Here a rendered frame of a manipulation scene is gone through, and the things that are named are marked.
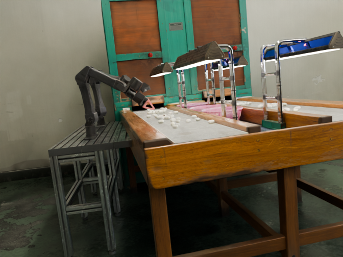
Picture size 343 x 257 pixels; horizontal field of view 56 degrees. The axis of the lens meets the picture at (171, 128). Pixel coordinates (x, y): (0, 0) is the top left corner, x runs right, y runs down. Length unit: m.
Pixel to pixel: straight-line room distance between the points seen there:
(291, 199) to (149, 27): 2.10
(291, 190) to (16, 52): 3.43
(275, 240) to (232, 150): 0.49
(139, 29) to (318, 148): 2.07
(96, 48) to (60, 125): 1.00
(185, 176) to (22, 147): 3.18
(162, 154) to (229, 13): 2.31
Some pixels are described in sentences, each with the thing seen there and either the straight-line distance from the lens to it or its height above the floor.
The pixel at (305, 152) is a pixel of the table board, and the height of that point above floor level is 0.63.
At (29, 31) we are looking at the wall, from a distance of 4.14.
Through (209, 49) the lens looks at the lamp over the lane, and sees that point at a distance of 1.30.
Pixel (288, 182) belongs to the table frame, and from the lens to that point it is 1.46.
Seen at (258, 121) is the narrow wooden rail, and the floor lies 0.69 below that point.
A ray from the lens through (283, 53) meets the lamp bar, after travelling 1.87.
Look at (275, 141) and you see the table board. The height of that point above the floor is 0.70.
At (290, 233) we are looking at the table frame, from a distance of 1.55.
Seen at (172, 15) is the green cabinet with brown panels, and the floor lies 1.58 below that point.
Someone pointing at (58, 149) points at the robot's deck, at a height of 0.66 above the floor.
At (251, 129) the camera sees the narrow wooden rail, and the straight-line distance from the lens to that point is 1.30.
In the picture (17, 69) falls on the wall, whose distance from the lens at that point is 4.14.
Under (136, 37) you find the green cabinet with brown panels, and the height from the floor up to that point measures 1.41.
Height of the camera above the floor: 0.96
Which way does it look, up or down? 8 degrees down
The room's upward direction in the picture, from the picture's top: 6 degrees counter-clockwise
